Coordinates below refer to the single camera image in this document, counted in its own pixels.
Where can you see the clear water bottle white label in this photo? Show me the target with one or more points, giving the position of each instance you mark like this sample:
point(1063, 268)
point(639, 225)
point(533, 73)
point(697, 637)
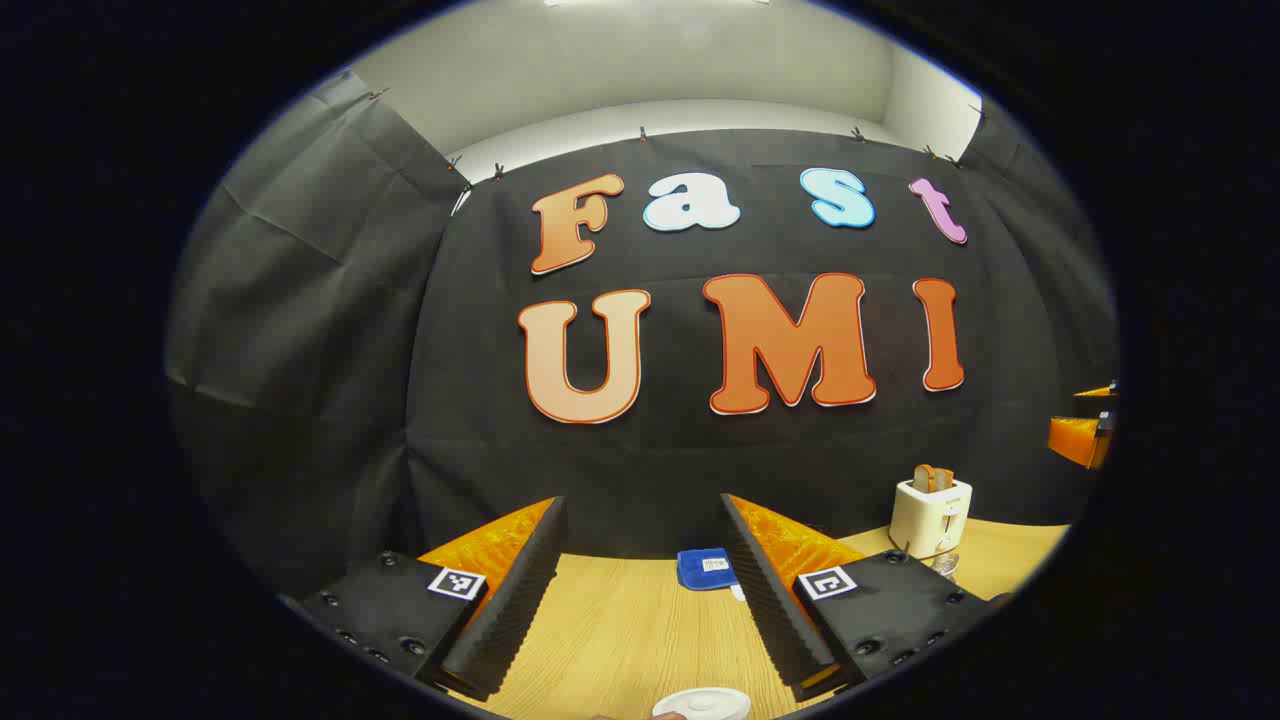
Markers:
point(945, 566)

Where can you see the toast bread slice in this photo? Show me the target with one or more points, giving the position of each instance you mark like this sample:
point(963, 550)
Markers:
point(922, 478)
point(944, 480)

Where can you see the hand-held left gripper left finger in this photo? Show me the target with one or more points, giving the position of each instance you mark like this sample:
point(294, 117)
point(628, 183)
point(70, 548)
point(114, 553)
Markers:
point(510, 610)

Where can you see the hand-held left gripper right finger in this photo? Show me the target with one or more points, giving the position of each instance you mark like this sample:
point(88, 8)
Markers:
point(775, 610)

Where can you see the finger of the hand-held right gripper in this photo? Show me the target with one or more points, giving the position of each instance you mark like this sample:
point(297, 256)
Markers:
point(1078, 440)
point(1095, 403)

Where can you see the cream toaster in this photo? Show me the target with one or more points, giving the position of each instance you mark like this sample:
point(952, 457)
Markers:
point(930, 520)

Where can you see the blue folded towel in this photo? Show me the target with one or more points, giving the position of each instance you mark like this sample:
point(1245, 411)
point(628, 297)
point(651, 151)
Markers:
point(700, 570)

